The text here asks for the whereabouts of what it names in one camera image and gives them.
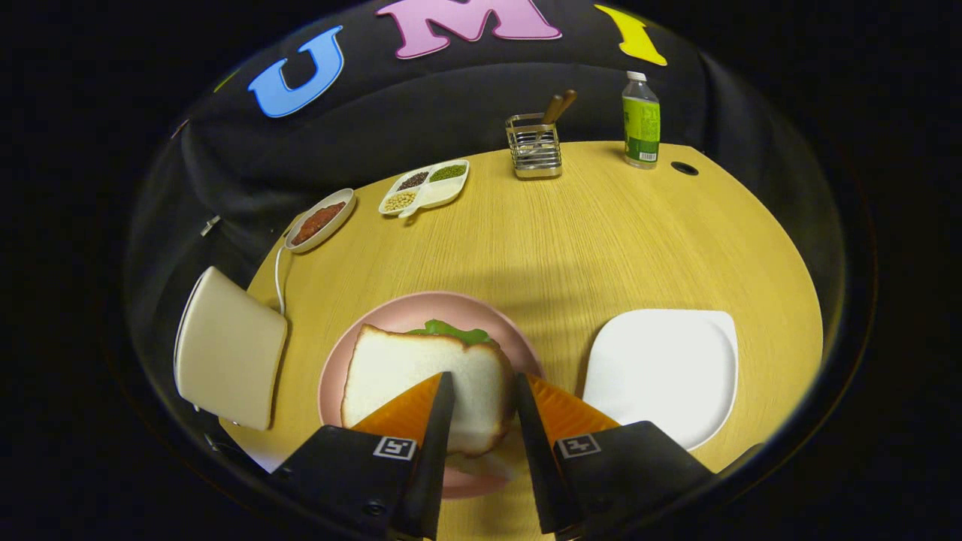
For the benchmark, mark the pile of yellow soybeans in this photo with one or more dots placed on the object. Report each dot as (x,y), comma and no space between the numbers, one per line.
(400,200)

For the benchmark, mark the white square plate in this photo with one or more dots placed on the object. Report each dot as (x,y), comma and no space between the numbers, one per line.
(661,368)

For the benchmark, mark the cream toaster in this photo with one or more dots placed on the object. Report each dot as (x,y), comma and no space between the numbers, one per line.
(229,349)

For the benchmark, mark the pink round plate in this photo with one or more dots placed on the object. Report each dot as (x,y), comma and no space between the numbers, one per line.
(391,308)

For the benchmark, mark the red raw meat piece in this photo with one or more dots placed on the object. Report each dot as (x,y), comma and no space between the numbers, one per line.
(319,222)

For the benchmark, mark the white cloth clip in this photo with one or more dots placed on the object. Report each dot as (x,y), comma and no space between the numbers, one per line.
(210,225)

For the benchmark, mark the white divided dish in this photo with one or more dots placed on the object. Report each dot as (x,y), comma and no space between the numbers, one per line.
(440,194)

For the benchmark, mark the white round plate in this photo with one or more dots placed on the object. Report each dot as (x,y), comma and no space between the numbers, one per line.
(349,203)

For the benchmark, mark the white bread slice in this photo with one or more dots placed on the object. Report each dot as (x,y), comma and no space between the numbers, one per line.
(406,361)

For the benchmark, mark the pile of green beans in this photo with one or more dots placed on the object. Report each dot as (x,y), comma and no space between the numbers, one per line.
(448,172)

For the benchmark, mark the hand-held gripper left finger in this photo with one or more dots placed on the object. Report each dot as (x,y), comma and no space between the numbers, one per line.
(436,451)

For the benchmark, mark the green label plastic bottle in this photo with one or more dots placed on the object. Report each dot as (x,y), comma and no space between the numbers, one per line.
(641,128)

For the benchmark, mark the green lettuce leaf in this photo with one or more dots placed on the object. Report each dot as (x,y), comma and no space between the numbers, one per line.
(451,330)

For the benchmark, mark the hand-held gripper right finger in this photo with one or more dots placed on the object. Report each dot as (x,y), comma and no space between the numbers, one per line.
(537,458)

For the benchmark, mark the black backdrop cloth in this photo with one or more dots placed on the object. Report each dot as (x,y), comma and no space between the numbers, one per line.
(451,98)

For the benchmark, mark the pile of dark beans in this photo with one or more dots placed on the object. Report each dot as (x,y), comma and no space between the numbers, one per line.
(413,180)

